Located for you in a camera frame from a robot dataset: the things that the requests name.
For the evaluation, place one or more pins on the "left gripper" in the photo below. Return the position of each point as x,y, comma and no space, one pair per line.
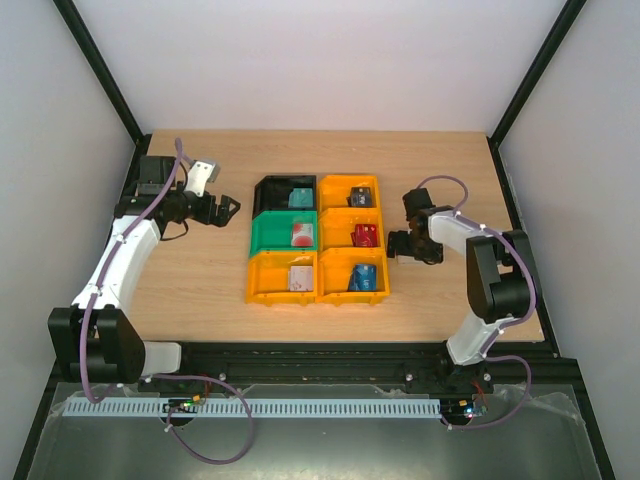
221,217

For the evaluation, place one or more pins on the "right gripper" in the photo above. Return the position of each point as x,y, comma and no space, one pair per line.
409,245

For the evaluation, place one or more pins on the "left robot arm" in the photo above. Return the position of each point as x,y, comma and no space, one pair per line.
93,338

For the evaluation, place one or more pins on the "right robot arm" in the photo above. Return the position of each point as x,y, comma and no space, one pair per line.
500,270

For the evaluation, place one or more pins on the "dark blue card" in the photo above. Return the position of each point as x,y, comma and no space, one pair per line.
360,197

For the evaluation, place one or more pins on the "teal card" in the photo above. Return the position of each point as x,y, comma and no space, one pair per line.
301,198

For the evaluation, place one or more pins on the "red white card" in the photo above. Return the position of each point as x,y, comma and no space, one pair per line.
303,235

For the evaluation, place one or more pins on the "black bin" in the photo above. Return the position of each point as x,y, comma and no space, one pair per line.
272,191

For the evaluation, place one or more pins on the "green bin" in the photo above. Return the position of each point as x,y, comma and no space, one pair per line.
274,231

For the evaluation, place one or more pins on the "yellow bin middle right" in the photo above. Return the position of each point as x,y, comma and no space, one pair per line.
336,224

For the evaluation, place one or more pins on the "yellow bin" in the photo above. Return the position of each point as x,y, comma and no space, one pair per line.
333,190
267,281
336,224
335,266

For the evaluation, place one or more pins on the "yellow bin front right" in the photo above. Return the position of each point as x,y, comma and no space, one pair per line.
335,266

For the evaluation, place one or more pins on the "yellow bin front left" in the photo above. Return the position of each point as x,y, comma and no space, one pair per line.
267,281

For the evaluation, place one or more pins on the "yellow bin back right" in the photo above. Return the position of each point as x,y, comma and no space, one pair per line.
333,190

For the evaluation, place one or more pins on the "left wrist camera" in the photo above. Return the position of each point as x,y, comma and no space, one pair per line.
200,174

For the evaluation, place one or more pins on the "black aluminium frame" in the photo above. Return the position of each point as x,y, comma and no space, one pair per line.
340,362

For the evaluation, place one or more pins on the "grey cable duct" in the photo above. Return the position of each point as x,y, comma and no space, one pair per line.
384,408

